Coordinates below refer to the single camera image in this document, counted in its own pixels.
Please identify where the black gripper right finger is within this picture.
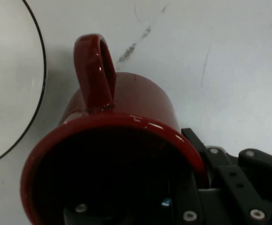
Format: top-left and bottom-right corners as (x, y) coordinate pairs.
(181, 127), (272, 225)

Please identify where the white plate with black rim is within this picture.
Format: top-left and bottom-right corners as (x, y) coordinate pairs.
(0, 0), (47, 168)

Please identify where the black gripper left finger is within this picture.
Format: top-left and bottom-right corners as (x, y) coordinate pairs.
(63, 175), (206, 225)

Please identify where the red ceramic mug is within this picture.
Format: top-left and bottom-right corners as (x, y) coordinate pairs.
(20, 33), (208, 225)

